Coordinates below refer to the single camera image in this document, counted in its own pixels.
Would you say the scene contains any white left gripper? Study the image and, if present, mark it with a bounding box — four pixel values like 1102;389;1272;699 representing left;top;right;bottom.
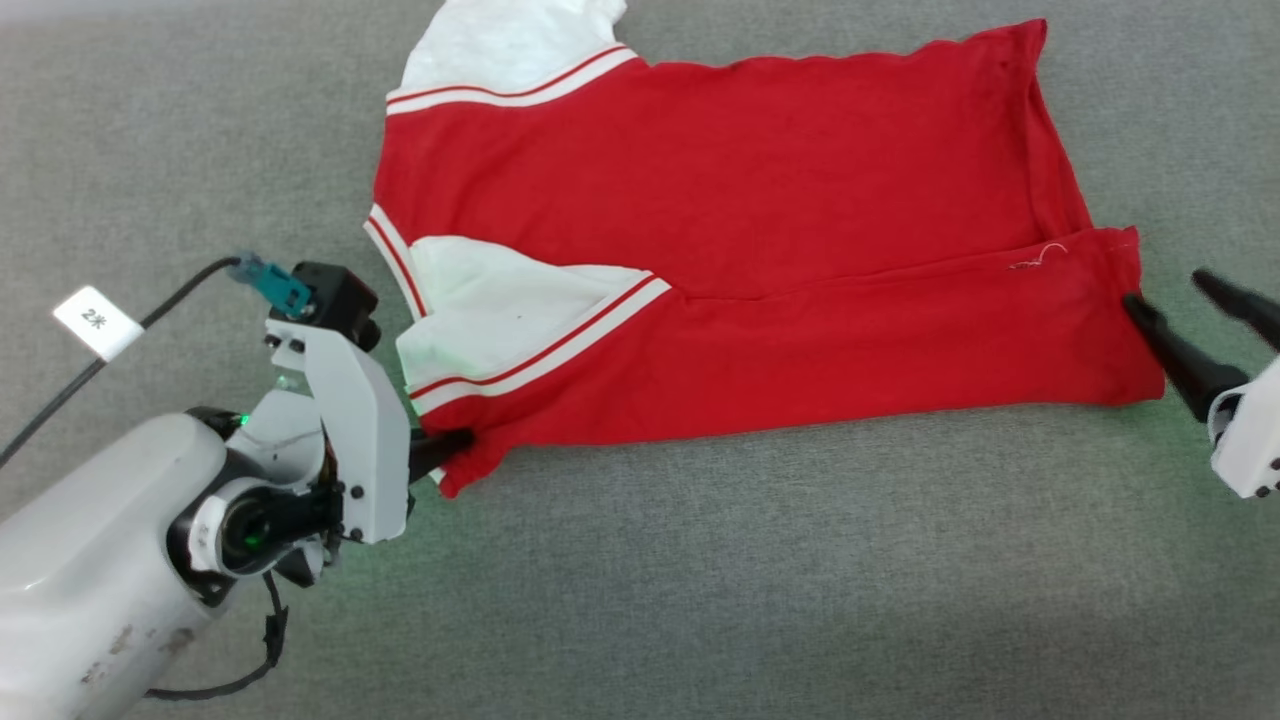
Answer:
240;317;477;547

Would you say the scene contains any red white basketball jersey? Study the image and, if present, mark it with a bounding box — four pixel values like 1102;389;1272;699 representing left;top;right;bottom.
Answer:
362;0;1167;500

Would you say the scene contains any black camera cable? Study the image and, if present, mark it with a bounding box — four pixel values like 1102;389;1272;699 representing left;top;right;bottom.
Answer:
0;257;242;471

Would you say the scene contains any teal cable connector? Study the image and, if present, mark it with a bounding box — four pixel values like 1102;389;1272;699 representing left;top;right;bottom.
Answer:
227;251;314;320

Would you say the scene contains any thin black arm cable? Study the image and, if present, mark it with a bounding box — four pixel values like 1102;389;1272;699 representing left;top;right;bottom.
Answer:
144;568;292;702

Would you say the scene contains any white cable label tag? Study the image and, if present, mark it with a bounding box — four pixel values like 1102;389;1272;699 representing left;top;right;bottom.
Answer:
52;285;147;364

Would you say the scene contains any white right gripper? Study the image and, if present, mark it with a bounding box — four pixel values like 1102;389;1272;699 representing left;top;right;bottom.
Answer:
1121;267;1280;500

